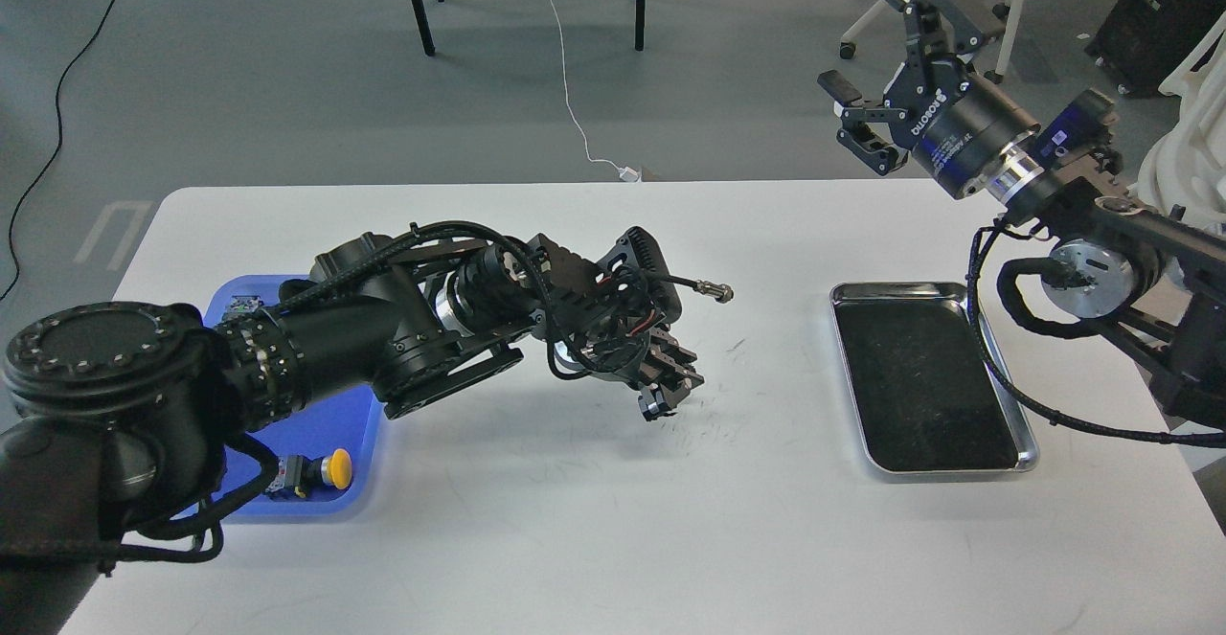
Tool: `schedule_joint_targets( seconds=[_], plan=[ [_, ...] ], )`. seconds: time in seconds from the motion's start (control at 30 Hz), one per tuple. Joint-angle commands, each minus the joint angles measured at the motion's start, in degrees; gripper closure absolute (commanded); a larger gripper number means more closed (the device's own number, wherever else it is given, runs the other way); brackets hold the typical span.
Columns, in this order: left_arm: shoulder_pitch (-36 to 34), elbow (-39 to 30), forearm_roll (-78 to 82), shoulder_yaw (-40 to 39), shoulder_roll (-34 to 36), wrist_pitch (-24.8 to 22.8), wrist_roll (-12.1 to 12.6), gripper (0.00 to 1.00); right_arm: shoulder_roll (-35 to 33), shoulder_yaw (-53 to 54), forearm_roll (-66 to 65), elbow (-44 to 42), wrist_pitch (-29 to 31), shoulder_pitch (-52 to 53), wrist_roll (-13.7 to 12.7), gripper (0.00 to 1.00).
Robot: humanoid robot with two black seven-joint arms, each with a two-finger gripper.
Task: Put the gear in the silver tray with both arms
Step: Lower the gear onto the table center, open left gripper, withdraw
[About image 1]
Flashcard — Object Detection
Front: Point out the blue plastic tray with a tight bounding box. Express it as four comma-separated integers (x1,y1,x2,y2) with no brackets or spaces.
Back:
177,275,392,519

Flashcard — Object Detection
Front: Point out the white cable with plug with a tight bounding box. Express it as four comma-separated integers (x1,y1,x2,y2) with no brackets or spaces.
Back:
459,0,645,184

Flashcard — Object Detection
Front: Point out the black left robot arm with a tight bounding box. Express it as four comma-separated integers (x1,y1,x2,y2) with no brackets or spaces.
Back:
2,219,733,634

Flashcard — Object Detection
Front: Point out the small black gear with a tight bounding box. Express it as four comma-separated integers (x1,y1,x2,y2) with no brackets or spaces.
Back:
640,402,671,420

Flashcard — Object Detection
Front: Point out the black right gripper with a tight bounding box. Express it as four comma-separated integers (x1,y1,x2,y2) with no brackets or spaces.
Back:
818,0,1038,199

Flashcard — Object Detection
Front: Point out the black equipment case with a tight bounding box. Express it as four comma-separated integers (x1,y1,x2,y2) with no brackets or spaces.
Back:
1085,0,1224,98

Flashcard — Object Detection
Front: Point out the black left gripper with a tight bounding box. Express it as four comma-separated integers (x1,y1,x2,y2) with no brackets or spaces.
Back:
553,329,705,416

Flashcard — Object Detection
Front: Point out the yellow push button switch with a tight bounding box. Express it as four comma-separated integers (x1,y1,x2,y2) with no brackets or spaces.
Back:
262,447,353,500

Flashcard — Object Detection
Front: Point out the silver metal tray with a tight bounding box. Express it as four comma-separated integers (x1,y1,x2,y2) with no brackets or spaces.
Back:
829,282,1038,479

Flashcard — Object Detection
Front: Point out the green push button switch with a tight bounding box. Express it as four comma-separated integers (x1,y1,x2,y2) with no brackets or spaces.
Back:
219,295,264,322

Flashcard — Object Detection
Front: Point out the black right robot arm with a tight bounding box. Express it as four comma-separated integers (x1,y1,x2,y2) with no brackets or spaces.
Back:
819,0,1225,447

